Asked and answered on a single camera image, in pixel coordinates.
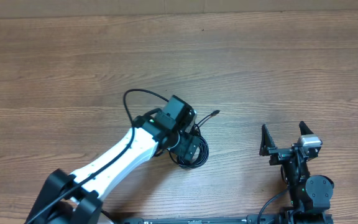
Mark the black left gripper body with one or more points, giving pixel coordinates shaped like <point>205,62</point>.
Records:
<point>180,147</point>

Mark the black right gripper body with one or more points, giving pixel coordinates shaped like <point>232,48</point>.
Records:
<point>280,155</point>

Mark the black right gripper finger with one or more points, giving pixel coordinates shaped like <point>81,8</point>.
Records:
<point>267,144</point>
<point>304,129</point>

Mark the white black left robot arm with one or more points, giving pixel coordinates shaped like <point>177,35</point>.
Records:
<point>78,197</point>

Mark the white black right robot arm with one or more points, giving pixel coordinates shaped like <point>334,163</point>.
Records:
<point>310,195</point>

